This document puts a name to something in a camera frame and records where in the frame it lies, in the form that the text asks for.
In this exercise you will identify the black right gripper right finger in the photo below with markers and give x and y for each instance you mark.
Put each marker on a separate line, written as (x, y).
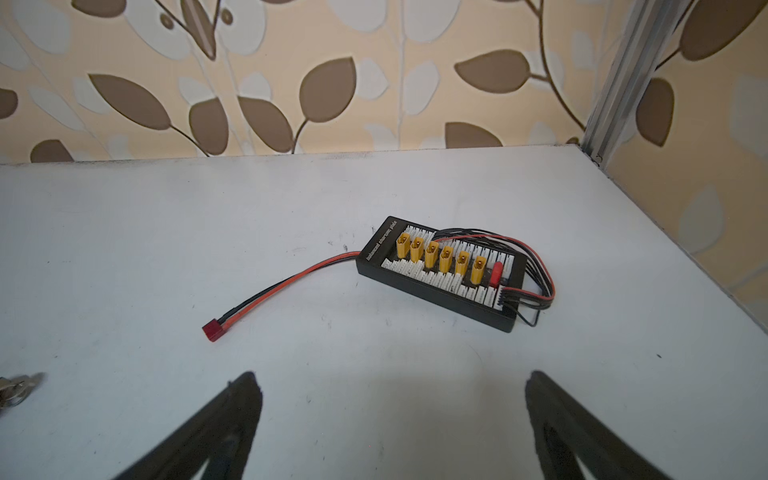
(569, 438)

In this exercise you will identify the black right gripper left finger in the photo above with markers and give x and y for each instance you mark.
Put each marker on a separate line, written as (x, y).
(215, 442)

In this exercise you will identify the red black power lead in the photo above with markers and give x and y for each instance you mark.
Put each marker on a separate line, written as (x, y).
(217, 327)

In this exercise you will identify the black parallel charging board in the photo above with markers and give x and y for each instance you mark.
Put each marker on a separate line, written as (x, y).
(456, 272)

